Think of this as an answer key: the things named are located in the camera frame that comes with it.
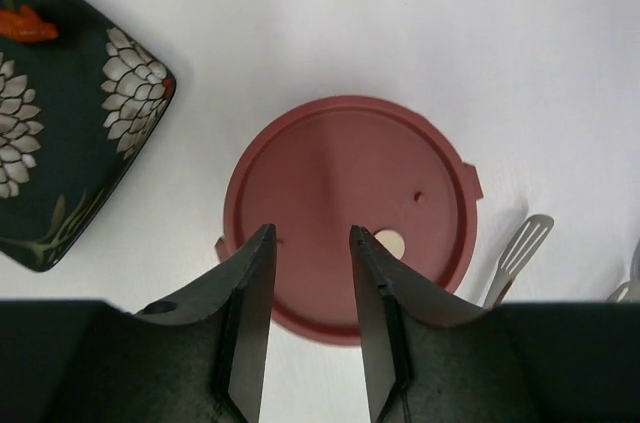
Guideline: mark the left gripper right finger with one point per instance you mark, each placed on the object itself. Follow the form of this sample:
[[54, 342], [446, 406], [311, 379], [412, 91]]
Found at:
[[426, 353]]

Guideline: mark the metal food tongs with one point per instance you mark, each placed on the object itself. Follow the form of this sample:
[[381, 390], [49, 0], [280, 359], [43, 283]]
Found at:
[[550, 260]]

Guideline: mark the red round lid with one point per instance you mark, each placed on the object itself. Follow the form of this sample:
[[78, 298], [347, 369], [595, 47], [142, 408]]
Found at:
[[344, 161]]

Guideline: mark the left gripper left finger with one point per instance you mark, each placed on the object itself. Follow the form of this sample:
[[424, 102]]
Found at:
[[218, 328]]

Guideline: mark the black square plate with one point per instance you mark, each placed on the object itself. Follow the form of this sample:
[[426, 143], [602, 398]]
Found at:
[[75, 112]]

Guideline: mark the toy red sausage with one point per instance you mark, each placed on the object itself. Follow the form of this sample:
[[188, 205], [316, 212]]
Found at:
[[26, 26]]

